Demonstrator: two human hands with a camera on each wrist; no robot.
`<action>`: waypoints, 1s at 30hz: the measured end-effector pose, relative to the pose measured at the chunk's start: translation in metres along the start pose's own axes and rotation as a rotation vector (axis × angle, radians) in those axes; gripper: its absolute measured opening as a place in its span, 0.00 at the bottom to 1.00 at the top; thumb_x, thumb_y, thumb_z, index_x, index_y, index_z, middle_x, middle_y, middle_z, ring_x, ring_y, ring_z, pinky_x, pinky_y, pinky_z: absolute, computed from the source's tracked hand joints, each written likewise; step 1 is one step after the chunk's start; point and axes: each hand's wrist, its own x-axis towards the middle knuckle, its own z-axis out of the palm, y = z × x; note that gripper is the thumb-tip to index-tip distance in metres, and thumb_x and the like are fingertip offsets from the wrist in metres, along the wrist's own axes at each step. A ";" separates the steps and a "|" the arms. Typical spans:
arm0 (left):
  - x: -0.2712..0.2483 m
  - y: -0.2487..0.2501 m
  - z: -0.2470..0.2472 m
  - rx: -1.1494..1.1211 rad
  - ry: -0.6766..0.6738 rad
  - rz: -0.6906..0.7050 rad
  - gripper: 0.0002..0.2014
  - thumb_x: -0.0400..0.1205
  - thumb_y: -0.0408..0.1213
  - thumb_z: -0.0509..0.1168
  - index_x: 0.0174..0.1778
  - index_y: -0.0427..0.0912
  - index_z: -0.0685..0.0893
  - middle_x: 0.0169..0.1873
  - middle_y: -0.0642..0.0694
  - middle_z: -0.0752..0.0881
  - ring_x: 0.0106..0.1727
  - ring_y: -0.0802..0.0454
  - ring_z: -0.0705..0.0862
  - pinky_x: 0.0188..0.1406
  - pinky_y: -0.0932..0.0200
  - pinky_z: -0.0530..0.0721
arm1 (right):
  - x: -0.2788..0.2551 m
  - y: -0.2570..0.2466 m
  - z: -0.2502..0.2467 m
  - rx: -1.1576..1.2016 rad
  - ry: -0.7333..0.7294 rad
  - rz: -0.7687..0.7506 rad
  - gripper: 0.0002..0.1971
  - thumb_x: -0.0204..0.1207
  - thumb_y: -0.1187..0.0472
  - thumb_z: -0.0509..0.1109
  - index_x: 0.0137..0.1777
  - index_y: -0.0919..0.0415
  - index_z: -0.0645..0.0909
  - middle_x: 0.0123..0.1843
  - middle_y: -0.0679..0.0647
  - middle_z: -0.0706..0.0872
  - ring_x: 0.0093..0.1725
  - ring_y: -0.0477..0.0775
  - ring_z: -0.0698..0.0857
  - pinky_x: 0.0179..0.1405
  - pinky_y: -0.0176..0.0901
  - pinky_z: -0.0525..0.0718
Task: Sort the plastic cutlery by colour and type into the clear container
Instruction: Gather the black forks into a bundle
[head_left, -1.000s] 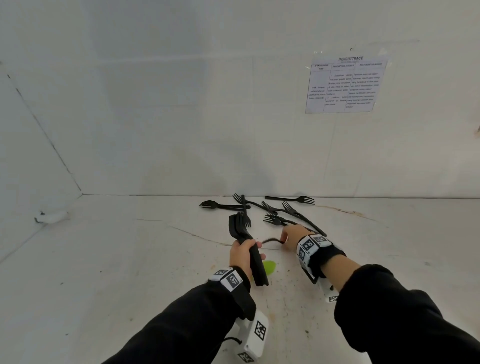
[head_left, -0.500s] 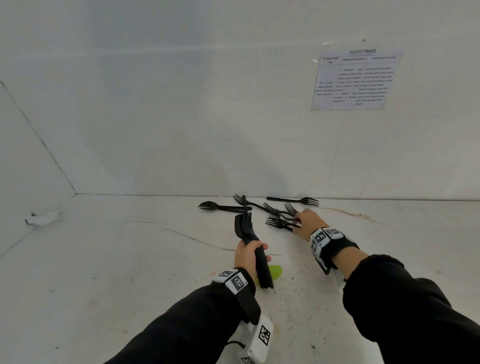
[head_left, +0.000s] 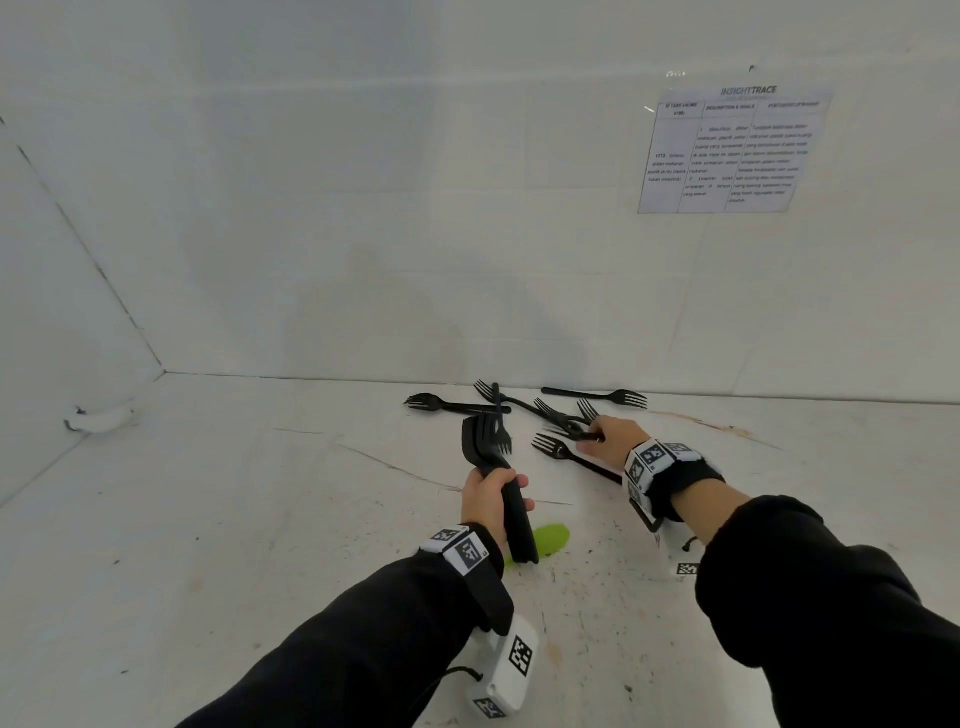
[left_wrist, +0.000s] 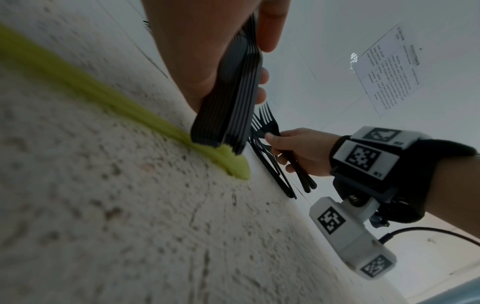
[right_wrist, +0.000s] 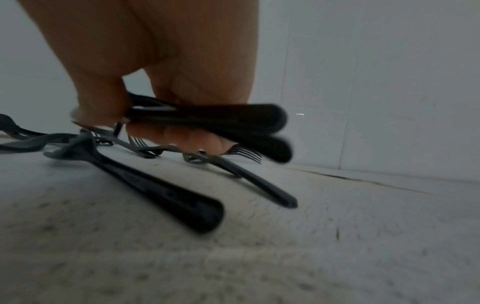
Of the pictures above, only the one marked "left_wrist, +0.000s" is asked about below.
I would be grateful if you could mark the green plastic spoon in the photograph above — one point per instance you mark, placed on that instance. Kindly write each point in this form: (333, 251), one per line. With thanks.
(112, 101)

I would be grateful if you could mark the person's left hand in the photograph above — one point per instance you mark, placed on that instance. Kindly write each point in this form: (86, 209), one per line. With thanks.
(195, 38)

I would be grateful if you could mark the black marker right wrist band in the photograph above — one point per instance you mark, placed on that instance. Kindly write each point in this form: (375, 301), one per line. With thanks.
(412, 178)

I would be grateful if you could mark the blue door panel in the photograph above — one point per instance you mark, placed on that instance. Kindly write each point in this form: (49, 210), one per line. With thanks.
(461, 295)

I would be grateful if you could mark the person's right hand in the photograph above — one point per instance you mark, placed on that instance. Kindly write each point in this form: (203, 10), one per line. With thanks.
(311, 148)

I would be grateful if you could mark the stack of black forks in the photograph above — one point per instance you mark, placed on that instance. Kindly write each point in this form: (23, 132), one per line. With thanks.
(232, 104)

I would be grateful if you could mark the black plastic fork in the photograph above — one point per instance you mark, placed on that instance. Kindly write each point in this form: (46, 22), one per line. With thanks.
(257, 129)
(270, 124)

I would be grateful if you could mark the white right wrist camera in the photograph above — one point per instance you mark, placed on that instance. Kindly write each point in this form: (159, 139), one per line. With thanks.
(348, 237)

